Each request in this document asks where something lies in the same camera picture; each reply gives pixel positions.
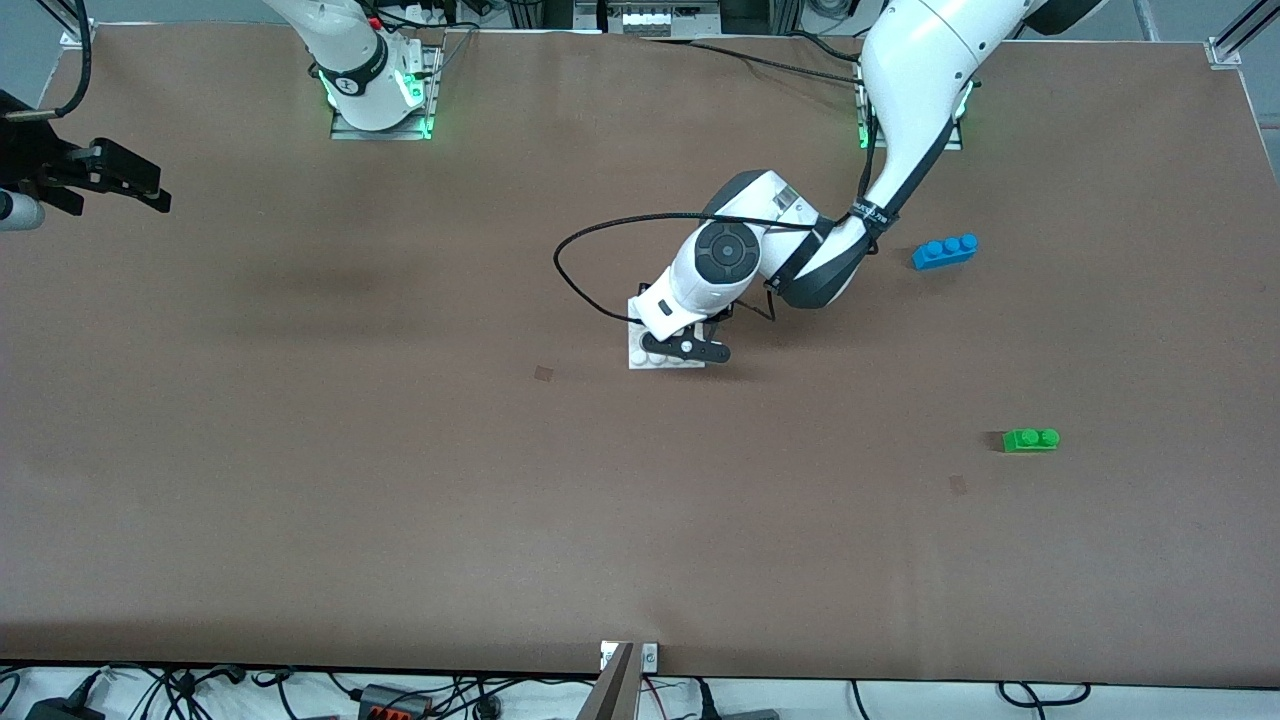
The dark grey box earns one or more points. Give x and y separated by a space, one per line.
750 715

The silver table corner bracket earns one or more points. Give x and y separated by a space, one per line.
1225 55
78 38

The green two-stud block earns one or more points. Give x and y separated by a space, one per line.
1030 441

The black left camera mount bracket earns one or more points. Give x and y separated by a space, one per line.
700 352

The grey-brown camera pole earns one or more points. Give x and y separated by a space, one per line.
612 695

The white studded base plate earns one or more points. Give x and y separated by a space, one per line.
640 358

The black connector with orange levers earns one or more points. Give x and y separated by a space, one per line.
395 705

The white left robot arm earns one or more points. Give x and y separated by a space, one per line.
920 80

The black power adapter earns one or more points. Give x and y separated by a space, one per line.
60 712

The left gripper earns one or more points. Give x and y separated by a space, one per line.
723 315

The silver table edge clamp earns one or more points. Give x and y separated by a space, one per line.
650 657

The grey power strip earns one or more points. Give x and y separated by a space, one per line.
645 20

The blue three-stud block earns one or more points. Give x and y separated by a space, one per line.
945 253

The aluminium frame profile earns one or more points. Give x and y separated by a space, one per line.
1255 20
65 12

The black plug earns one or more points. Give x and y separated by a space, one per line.
708 705

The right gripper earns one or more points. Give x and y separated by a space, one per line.
28 160

